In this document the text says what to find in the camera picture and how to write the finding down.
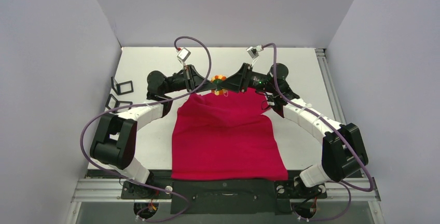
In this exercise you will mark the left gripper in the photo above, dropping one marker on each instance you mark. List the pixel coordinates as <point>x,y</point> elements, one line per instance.
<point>194,78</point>

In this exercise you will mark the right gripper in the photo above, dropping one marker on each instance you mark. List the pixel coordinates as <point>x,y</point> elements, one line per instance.
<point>245,78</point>

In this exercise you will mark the orange yellow pompom brooch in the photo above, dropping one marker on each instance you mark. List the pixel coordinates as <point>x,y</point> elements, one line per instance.
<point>217,81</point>

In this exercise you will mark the red t-shirt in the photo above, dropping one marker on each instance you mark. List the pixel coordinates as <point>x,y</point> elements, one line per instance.
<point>225,137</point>

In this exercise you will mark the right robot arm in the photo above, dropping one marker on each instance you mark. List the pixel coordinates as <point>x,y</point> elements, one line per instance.
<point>343,150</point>

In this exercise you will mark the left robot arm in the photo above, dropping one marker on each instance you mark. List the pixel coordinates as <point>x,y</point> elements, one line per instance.
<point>115,138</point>

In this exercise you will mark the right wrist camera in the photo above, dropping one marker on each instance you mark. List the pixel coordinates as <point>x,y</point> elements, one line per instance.
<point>253,52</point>

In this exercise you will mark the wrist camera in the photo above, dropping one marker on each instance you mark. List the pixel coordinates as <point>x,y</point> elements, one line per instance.
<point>253,52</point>
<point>183,54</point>

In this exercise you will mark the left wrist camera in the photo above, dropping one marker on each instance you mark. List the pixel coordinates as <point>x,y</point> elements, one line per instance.
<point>183,54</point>

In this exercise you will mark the black frame stand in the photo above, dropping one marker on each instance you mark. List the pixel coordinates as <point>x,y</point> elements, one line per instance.
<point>112,102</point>
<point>122,88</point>

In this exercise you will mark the aluminium side rail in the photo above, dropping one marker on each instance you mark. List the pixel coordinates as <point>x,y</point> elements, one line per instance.
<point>329,85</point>

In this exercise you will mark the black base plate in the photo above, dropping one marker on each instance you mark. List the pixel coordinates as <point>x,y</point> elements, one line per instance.
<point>231,196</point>

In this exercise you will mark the aluminium front rail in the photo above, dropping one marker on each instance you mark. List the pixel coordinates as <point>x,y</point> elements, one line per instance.
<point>110,190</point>

